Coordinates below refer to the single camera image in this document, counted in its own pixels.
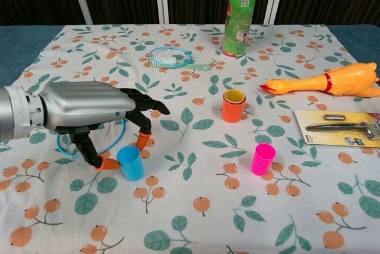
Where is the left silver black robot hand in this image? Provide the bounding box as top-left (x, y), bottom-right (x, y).
top-left (38, 81), bottom-right (170, 172)

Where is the light blue plastic cup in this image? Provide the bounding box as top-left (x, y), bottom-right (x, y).
top-left (116, 145), bottom-right (144, 182)

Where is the yellow plastic cup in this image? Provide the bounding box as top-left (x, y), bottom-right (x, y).
top-left (224, 89), bottom-right (246, 104)

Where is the pink plastic cup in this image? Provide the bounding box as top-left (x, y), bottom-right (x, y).
top-left (251, 143), bottom-right (276, 176)

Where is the floral print tablecloth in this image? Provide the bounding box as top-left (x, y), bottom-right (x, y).
top-left (0, 23), bottom-right (380, 254)

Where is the orange plastic cup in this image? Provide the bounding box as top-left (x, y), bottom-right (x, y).
top-left (221, 90), bottom-right (246, 123)

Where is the green chips can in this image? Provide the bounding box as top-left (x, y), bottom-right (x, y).
top-left (221, 0), bottom-right (261, 59)

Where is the razor in yellow blister pack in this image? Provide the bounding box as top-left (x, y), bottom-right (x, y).
top-left (293, 110), bottom-right (380, 148)

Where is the yellow rubber chicken toy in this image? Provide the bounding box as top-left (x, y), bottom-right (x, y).
top-left (260, 62), bottom-right (380, 98)

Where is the large blue plastic ring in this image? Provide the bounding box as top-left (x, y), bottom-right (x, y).
top-left (56, 117), bottom-right (126, 159)

